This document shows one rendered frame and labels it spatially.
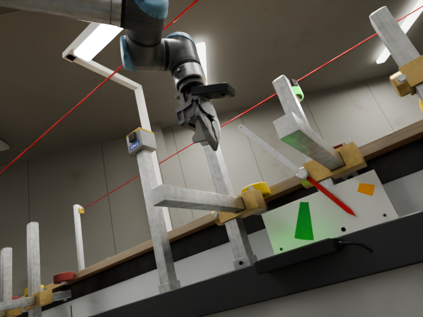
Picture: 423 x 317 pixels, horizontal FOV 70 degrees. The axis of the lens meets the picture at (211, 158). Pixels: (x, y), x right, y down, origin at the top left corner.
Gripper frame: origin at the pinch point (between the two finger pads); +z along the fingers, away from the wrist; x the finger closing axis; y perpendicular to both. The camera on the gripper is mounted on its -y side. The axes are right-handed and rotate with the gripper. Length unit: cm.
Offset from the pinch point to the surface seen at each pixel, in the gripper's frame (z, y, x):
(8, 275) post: 1, 129, -8
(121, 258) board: 12, 68, -22
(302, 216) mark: 22.9, -12.3, -5.4
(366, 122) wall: -153, -31, -489
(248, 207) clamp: 16.7, -0.5, -5.4
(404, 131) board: 10.2, -38.2, -22.4
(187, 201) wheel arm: 16.4, 0.3, 17.0
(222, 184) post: 8.1, 4.9, -6.1
